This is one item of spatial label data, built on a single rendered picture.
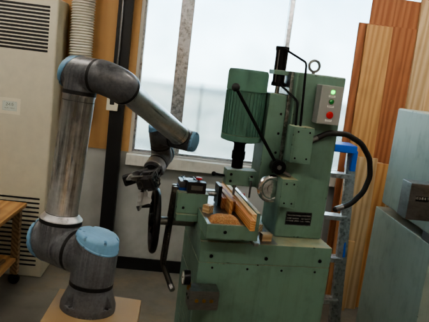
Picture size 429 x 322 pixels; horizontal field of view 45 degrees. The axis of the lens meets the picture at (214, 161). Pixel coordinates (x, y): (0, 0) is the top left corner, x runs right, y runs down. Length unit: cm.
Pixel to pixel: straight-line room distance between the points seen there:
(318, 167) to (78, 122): 105
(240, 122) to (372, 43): 171
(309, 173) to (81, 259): 104
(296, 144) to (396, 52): 178
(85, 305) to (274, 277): 83
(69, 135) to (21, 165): 172
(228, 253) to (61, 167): 77
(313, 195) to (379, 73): 158
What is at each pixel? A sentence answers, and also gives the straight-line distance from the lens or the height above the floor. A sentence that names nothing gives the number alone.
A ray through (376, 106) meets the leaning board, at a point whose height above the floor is 138.
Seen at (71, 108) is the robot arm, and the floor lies 130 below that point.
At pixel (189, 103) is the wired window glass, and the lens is 370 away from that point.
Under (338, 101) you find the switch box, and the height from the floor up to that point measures 142.
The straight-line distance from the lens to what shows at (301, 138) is 217.
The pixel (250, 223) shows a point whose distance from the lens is 201.
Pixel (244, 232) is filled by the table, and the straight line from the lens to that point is 208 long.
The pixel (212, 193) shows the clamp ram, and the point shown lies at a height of 95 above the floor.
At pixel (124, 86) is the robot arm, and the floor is 140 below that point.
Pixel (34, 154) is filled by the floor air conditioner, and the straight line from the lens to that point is 350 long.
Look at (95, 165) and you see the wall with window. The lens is 374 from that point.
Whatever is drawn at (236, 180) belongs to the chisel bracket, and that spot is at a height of 102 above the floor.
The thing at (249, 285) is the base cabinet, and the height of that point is 62.
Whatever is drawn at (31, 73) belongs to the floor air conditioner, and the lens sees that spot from 346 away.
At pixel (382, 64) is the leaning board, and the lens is 373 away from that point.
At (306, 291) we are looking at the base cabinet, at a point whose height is 60.
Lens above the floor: 148
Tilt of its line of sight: 10 degrees down
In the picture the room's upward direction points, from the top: 7 degrees clockwise
